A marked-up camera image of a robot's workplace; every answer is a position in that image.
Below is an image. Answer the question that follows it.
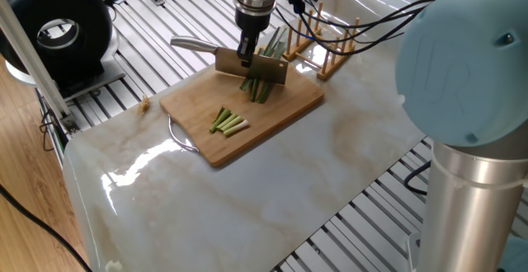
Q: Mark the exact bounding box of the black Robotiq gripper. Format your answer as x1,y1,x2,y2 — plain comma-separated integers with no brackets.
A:
233,0,275,68

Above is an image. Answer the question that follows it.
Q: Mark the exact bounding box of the steel kitchen knife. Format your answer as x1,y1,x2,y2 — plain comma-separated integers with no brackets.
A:
170,36,290,87

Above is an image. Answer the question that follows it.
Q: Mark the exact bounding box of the green garlic stalk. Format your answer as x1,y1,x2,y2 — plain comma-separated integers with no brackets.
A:
241,26,290,91

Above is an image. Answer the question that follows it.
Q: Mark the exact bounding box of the long green garlic leaf piece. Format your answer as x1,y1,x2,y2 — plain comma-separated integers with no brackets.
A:
249,82,275,105

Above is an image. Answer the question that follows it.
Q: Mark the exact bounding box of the short green garlic piece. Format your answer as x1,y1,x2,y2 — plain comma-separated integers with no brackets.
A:
210,107,232,131
214,114,238,133

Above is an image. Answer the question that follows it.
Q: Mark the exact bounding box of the short white garlic piece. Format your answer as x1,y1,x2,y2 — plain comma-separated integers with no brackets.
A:
226,120,251,137
219,116,246,134

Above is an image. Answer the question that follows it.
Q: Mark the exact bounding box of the bamboo cutting board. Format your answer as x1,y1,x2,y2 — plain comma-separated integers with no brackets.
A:
158,55,325,170

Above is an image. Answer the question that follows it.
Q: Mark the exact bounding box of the wooden slotted rack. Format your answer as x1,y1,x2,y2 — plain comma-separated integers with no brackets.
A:
285,0,363,80

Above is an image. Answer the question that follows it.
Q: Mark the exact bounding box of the white marble pattern mat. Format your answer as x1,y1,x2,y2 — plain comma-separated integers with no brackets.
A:
64,0,471,272

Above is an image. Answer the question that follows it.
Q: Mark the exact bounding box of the black round fan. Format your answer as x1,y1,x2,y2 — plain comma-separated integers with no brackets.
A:
0,0,126,101

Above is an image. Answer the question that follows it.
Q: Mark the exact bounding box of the metal wire board loop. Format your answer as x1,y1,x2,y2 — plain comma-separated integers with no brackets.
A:
167,117,200,153

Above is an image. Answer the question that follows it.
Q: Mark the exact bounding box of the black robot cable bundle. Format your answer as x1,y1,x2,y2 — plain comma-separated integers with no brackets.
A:
271,0,446,54

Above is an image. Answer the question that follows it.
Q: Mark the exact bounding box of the aluminium frame post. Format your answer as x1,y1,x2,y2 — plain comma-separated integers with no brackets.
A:
0,0,81,134

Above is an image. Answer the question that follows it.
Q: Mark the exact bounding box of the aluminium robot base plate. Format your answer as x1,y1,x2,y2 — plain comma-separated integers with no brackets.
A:
408,234,440,272

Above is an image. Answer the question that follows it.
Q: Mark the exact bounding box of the black floor cable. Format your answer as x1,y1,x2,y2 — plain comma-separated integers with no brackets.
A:
0,180,93,272

